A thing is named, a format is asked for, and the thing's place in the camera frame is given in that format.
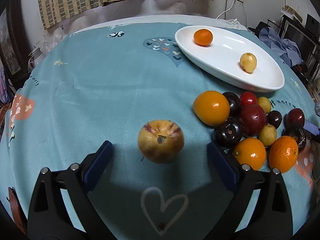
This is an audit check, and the yellowish striped passion fruit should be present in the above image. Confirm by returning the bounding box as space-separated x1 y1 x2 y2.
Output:
137 120 184 164

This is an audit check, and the small red cherry tomato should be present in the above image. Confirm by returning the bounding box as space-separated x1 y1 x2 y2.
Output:
240 91 258 107

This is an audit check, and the white power cable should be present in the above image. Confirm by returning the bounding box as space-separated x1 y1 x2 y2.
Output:
216 0 249 29

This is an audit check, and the rough orange mandarin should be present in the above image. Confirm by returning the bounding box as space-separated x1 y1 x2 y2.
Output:
268 135 298 173
193 29 213 47

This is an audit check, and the small yellow longan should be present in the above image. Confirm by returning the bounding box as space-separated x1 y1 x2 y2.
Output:
257 96 272 114
258 125 277 147

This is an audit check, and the white kettle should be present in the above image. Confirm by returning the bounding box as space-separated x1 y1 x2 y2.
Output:
28 47 45 69

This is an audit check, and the white oval plate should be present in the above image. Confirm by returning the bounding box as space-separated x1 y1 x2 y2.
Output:
175 25 285 93

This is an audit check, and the dark framed picture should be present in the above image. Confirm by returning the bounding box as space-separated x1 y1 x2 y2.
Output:
1 8 29 76

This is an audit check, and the black monitor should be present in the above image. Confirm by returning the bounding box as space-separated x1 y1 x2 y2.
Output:
284 24 315 61

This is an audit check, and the small yellow longan front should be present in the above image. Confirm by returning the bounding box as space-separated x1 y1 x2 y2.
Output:
258 125 277 147

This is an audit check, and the teal patterned tablecloth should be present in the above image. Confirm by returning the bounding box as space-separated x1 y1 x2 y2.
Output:
1 23 319 239

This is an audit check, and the smooth orange tomato back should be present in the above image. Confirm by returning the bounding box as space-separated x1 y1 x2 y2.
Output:
193 90 230 126

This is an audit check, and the wrinkled dark passion fruit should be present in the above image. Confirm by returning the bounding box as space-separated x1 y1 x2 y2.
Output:
282 125 306 153

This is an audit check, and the pale yellow round fruit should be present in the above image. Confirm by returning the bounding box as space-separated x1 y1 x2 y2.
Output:
240 53 257 74

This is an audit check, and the blue clothes pile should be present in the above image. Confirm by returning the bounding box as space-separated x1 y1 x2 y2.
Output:
259 27 303 67

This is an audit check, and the smooth orange tomato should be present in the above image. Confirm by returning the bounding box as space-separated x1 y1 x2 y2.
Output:
232 138 266 171
193 90 230 126

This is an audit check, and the small yellow longan back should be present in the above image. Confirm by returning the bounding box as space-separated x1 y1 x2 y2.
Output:
257 96 272 114

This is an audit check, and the large dark red plum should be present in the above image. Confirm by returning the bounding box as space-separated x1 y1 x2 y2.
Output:
239 104 266 137

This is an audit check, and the black metal shelf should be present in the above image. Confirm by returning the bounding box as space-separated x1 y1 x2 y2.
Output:
267 15 319 85

